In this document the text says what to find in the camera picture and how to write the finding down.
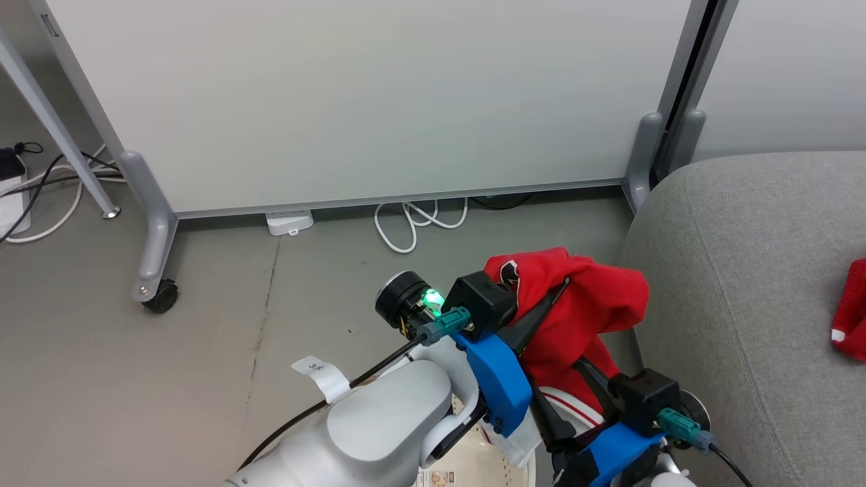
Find white laundry basket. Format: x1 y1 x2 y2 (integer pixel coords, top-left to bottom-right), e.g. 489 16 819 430
413 392 540 487

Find black floor cables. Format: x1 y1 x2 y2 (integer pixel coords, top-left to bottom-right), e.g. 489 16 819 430
0 152 126 244

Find black caster wheel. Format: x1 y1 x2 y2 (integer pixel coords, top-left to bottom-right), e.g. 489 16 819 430
141 279 179 314

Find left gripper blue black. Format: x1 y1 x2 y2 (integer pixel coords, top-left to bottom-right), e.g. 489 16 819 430
374 271 571 438

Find black cable under panel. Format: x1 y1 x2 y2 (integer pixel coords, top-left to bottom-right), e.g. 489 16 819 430
470 193 534 210

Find white looped cable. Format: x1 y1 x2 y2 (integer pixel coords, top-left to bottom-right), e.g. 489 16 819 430
373 198 469 254

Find small red knit garment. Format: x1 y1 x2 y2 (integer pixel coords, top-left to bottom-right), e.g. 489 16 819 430
831 257 866 361

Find wide white partition panel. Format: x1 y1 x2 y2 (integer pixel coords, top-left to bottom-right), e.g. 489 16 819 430
27 0 711 303

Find white power strip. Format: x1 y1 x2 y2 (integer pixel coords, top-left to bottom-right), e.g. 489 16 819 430
0 172 31 234

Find red white jersey garment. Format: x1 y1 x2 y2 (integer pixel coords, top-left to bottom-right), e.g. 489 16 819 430
484 247 650 437

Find small white adapter box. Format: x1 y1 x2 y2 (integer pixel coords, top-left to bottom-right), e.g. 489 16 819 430
265 210 315 237

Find grey metal table leg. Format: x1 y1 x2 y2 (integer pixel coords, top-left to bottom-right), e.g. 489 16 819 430
0 30 121 220

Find grey fabric sofa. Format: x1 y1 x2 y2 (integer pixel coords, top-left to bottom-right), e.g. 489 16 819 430
617 150 866 487

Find white paper cable tag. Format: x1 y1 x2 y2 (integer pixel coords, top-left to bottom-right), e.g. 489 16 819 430
291 356 351 404

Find black power plug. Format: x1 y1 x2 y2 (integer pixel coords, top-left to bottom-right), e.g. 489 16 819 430
0 142 44 180

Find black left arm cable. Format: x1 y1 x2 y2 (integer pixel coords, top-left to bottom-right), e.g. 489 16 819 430
237 335 427 471

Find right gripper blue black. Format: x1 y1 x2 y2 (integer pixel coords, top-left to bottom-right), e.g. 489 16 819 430
530 357 712 487

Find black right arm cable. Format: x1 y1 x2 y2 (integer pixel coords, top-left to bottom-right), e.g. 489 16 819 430
707 443 755 487

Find narrow white partition panel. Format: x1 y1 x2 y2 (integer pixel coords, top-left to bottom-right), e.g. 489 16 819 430
660 0 866 178

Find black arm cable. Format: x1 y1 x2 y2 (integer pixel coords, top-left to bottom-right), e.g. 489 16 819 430
707 443 755 487
237 335 427 471

